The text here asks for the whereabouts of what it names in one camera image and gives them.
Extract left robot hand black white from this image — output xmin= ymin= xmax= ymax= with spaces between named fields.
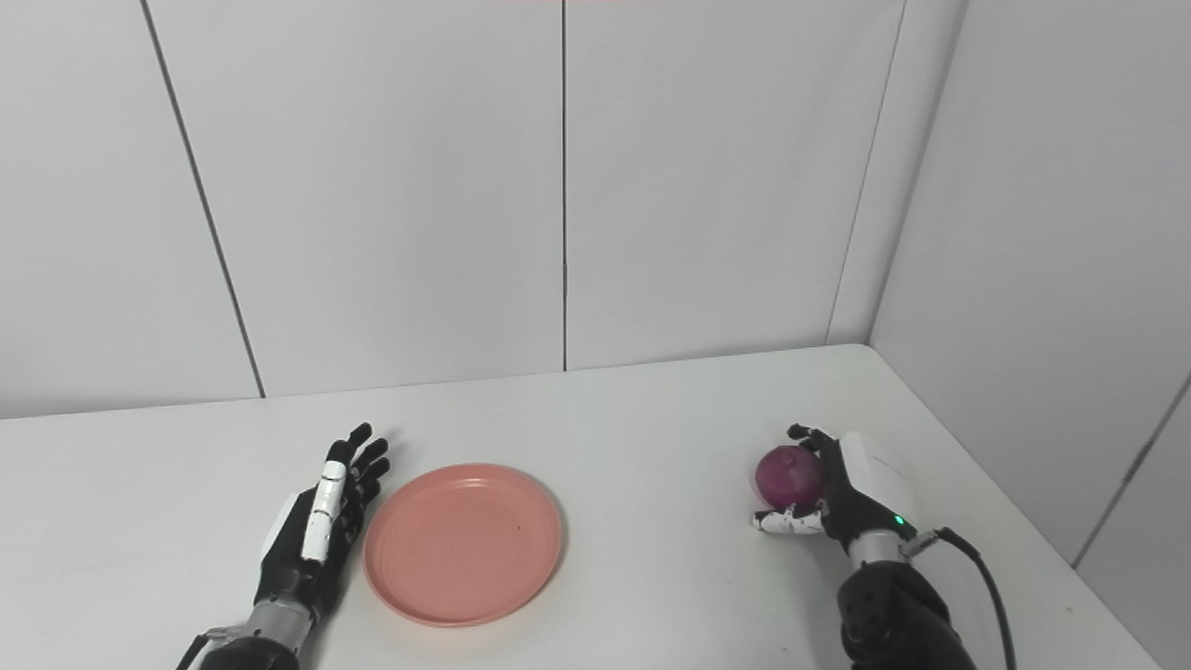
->
xmin=253 ymin=422 xmax=391 ymax=623

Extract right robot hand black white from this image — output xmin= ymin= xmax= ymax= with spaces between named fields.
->
xmin=752 ymin=423 xmax=925 ymax=563

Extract purple red onion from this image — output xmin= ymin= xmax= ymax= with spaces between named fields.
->
xmin=755 ymin=445 xmax=825 ymax=510

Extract pink round plate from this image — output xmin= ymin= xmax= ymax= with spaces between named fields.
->
xmin=363 ymin=463 xmax=565 ymax=627

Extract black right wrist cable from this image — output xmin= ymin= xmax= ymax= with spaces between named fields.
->
xmin=904 ymin=527 xmax=1019 ymax=670

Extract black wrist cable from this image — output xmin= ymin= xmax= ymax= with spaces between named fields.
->
xmin=175 ymin=627 xmax=243 ymax=670
xmin=904 ymin=527 xmax=1019 ymax=670

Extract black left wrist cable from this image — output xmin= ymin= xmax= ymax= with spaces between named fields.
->
xmin=175 ymin=627 xmax=243 ymax=670

